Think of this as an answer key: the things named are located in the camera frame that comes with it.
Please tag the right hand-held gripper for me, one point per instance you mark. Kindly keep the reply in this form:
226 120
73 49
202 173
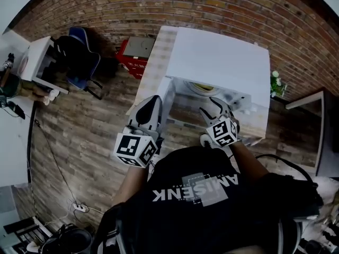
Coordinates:
221 132

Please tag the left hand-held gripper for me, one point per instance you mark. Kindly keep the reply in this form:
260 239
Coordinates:
129 147

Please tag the yellow sponge cake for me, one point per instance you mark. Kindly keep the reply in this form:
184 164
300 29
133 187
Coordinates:
202 86

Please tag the white microwave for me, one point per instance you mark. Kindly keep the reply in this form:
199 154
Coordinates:
219 57

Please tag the black shoulder bag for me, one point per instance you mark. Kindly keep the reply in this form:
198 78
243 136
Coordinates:
291 194

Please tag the person's left forearm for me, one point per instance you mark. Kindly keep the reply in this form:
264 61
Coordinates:
132 186

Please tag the person's right forearm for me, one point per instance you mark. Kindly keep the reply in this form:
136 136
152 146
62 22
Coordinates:
246 160

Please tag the person's white right shoe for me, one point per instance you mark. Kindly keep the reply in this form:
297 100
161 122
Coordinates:
205 140

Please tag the red box with grey lid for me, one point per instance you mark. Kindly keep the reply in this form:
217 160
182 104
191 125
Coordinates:
132 67

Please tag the white flowers in white pot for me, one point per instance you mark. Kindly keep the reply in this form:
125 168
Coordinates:
276 82

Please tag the blue chair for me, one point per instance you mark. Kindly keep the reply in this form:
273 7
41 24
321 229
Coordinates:
78 82

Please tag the black bag on chair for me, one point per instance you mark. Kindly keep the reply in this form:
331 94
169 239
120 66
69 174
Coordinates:
76 57

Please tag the person's black printed t-shirt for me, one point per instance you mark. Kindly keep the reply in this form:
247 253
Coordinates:
185 221

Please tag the white power strip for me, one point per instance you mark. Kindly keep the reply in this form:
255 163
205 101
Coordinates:
80 208

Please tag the white desk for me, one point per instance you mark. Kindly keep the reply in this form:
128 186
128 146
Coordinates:
37 52

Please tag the black hanging device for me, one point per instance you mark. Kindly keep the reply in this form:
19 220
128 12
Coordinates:
17 110

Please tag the pink round plate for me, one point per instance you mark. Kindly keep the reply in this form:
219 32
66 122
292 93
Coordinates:
24 65

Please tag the black round device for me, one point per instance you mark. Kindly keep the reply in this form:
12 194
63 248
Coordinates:
71 241

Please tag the black metal rack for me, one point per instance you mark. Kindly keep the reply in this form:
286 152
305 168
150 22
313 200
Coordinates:
19 227

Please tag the dark table with wooden frame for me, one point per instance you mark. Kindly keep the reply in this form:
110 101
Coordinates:
329 163

